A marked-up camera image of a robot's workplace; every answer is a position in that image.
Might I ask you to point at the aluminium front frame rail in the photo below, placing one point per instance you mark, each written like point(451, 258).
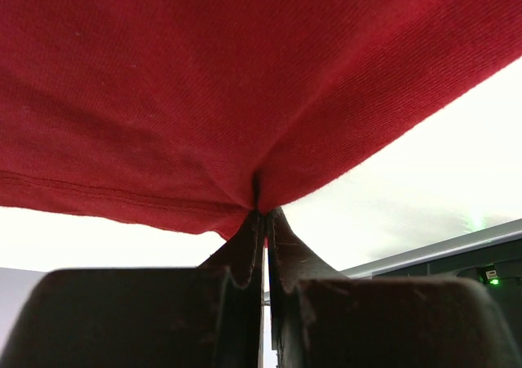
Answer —
point(469, 242)

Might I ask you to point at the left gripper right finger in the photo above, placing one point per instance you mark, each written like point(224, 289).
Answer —
point(321, 318)

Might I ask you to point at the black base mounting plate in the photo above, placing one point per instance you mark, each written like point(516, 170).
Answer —
point(496, 266)

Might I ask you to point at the red t shirt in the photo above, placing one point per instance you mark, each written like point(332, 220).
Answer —
point(187, 114)

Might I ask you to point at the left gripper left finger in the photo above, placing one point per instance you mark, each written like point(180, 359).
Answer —
point(207, 316)

